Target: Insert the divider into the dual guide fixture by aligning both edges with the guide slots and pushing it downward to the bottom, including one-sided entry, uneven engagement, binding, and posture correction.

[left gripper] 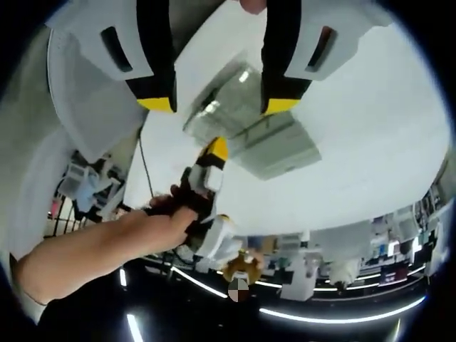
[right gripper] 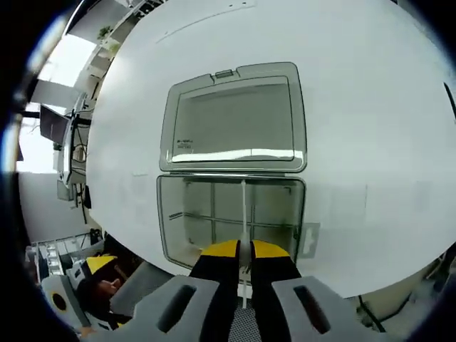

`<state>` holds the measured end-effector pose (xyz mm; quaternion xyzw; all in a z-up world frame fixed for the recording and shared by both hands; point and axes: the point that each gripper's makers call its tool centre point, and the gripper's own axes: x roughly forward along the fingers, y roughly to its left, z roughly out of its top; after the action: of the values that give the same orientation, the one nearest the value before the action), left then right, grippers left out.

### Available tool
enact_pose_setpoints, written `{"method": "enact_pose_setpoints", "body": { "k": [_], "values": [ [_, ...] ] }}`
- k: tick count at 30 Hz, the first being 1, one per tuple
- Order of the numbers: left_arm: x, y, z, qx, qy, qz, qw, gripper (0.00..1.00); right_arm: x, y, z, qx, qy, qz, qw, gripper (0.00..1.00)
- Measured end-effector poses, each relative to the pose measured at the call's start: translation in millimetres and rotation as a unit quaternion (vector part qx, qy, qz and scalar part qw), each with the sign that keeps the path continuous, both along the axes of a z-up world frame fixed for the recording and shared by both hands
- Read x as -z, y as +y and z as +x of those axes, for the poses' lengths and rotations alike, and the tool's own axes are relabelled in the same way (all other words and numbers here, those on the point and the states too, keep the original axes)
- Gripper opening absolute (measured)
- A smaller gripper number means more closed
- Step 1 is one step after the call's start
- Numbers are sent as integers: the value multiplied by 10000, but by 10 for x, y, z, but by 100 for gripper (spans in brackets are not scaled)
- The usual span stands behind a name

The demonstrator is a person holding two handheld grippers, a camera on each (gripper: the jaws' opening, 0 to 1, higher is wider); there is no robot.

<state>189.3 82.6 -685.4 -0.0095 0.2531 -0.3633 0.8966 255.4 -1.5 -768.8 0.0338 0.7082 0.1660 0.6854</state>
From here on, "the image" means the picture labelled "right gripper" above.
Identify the person's left hand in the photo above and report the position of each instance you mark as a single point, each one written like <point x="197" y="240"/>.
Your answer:
<point x="108" y="288"/>

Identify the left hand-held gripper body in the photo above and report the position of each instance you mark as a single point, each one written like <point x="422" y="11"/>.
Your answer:
<point x="66" y="303"/>

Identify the dark laptop screen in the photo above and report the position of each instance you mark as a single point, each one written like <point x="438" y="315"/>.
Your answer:
<point x="54" y="123"/>

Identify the clear plastic divider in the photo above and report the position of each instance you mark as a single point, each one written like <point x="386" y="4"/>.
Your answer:
<point x="310" y="246"/>
<point x="244" y="206"/>

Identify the grey transparent guide fixture box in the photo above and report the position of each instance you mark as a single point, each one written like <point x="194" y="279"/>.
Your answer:
<point x="231" y="117"/>

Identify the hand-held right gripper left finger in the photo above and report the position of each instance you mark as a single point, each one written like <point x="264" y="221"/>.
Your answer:
<point x="213" y="292"/>

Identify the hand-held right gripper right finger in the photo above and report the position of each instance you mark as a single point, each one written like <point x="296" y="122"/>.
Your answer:
<point x="274" y="292"/>

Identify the green potted plant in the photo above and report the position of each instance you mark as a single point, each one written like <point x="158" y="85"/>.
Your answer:
<point x="108" y="39"/>

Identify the black-legged standing desk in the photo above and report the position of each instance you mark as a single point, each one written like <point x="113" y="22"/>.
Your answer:
<point x="76" y="160"/>

